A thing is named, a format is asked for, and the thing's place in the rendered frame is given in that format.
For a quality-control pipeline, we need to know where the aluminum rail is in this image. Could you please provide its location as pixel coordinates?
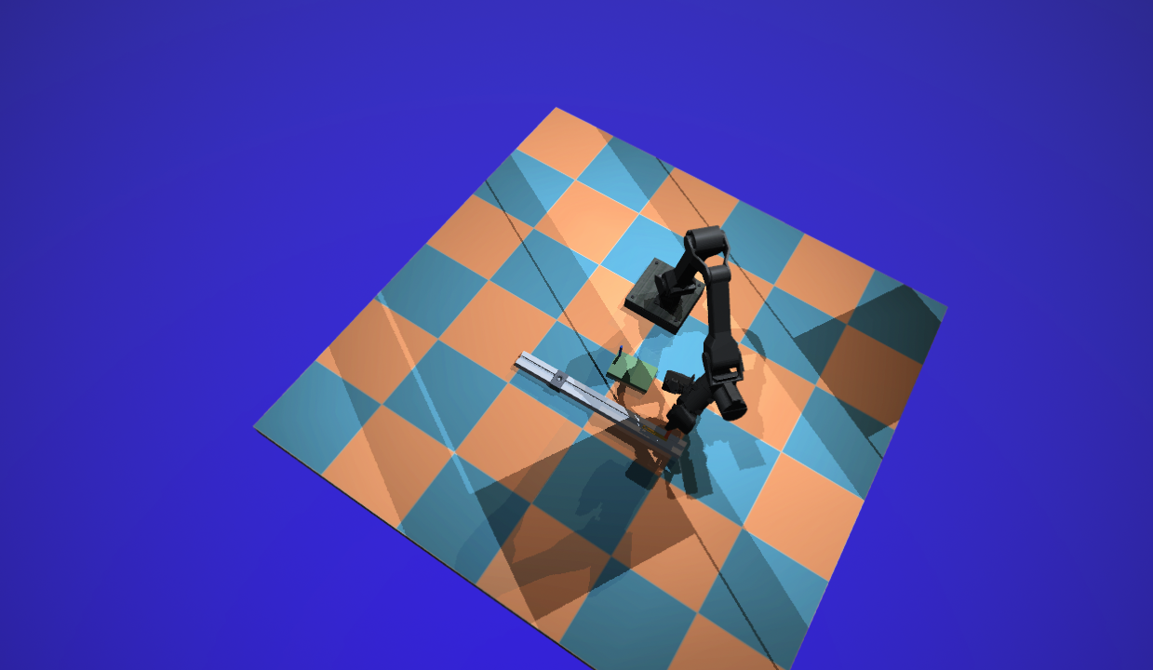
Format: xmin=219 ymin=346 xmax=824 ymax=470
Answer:
xmin=517 ymin=351 xmax=688 ymax=459

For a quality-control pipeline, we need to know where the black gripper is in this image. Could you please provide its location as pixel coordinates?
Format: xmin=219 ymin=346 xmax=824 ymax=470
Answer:
xmin=664 ymin=377 xmax=715 ymax=435

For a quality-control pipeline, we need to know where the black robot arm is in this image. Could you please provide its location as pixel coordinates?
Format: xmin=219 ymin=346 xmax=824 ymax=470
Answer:
xmin=654 ymin=225 xmax=748 ymax=422

